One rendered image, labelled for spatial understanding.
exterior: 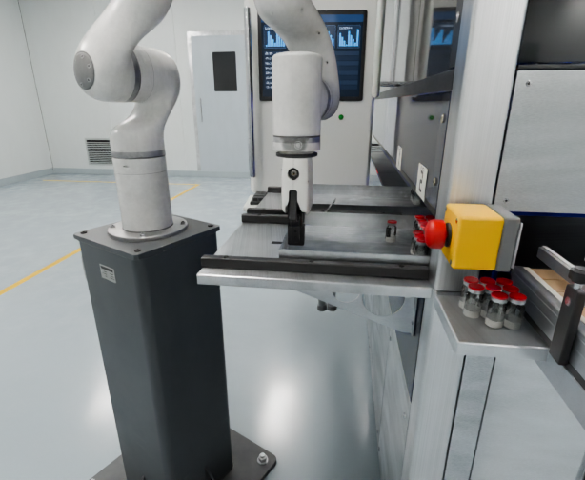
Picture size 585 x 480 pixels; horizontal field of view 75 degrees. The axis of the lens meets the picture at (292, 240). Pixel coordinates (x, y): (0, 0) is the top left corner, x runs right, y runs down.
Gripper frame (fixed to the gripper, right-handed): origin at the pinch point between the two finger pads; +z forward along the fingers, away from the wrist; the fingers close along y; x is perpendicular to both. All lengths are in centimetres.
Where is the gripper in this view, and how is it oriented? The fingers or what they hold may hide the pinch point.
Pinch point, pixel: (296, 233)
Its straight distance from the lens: 74.1
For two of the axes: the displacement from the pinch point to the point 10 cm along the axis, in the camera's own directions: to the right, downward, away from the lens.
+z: 0.0, 9.4, 3.4
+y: 1.3, -3.3, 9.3
